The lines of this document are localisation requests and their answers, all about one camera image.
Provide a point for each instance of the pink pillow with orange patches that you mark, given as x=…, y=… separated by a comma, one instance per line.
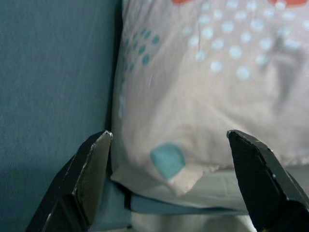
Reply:
x=205, y=96

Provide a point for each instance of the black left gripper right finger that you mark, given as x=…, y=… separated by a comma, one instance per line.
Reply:
x=263, y=183

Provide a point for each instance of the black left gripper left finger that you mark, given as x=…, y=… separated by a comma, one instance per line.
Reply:
x=79, y=183

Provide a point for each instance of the blue upholstered headboard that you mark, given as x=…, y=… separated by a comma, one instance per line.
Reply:
x=48, y=84

